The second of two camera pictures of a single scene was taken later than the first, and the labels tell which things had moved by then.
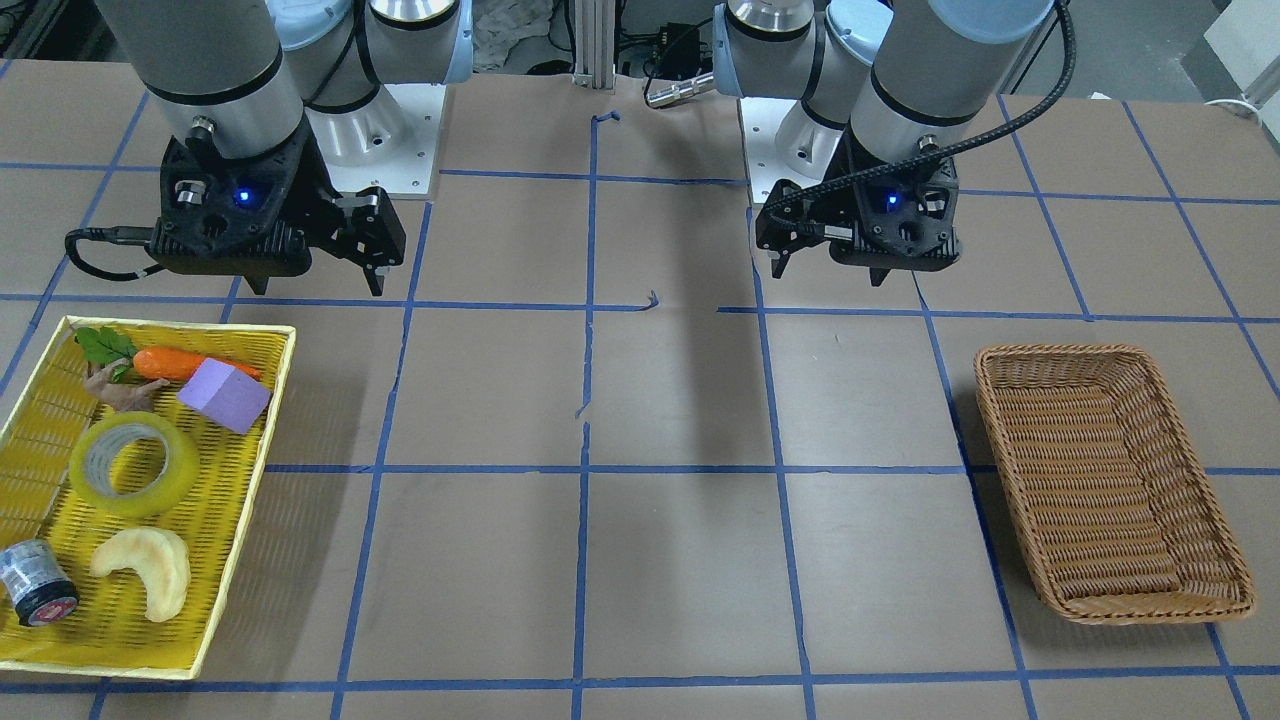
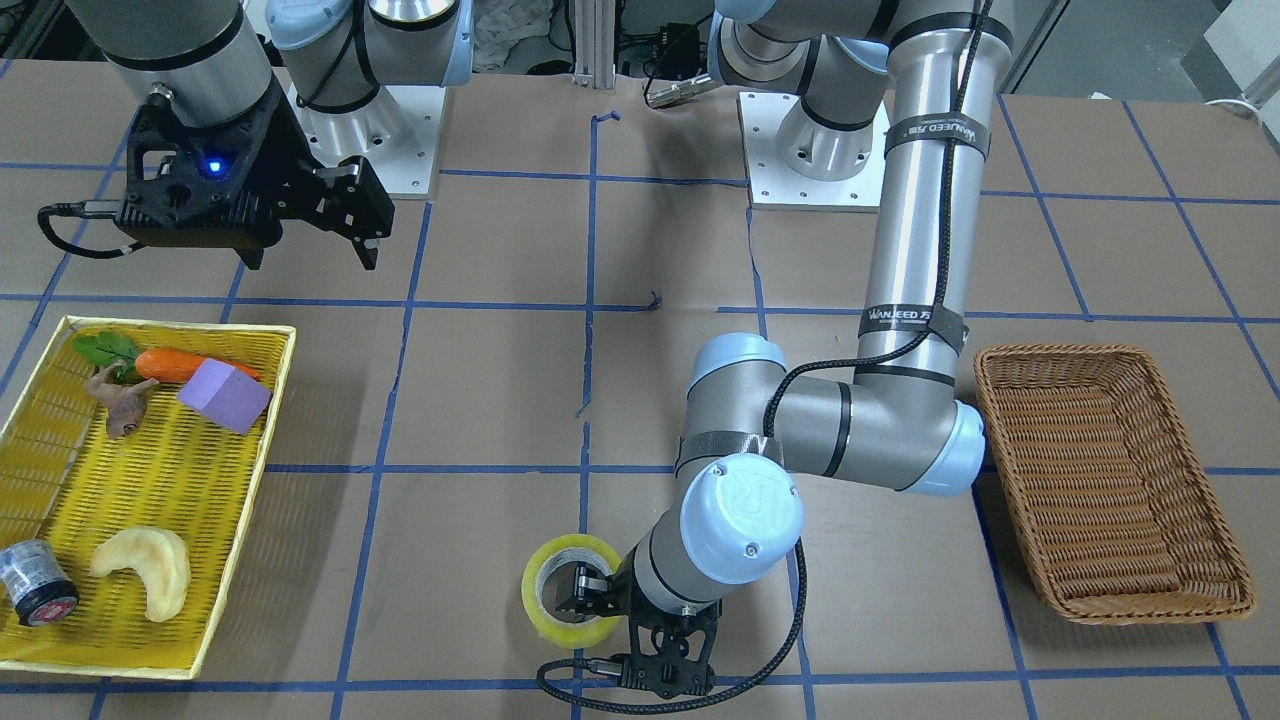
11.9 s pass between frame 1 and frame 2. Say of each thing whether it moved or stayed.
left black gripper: moved
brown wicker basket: stayed
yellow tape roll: moved
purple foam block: stayed
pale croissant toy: stayed
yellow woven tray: stayed
